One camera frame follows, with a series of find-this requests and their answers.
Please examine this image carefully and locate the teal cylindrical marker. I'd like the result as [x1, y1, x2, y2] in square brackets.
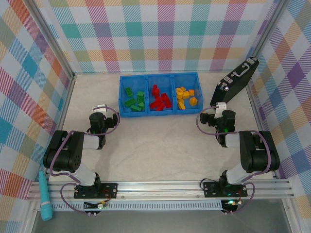
[38, 171, 53, 221]

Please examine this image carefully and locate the aluminium side rail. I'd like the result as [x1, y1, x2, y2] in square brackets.
[245, 84, 302, 233]
[19, 72, 77, 233]

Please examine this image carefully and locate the black briefcase with silver handle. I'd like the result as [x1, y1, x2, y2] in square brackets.
[209, 56, 260, 109]

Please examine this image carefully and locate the blue three-compartment plastic bin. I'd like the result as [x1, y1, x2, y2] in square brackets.
[118, 72, 204, 119]

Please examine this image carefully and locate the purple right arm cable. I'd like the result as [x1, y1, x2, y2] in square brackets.
[196, 105, 272, 216]

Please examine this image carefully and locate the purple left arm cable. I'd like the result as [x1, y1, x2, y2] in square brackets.
[50, 106, 120, 216]

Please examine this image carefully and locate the white slotted cable duct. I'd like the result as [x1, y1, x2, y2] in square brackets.
[50, 200, 234, 211]

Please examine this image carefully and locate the aluminium frame post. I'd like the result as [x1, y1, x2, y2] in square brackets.
[24, 0, 76, 80]
[250, 0, 291, 59]

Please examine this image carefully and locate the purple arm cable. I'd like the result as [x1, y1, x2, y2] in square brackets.
[50, 106, 120, 216]
[196, 105, 272, 216]

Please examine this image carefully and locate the aluminium extrusion rail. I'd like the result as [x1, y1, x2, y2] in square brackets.
[26, 181, 292, 202]

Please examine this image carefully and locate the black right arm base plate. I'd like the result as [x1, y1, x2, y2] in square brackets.
[203, 181, 248, 198]

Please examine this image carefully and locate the small wired connector board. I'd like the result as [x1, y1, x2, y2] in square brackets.
[83, 199, 109, 210]
[222, 198, 243, 207]

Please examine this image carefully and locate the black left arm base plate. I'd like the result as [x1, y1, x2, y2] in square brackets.
[73, 182, 119, 200]

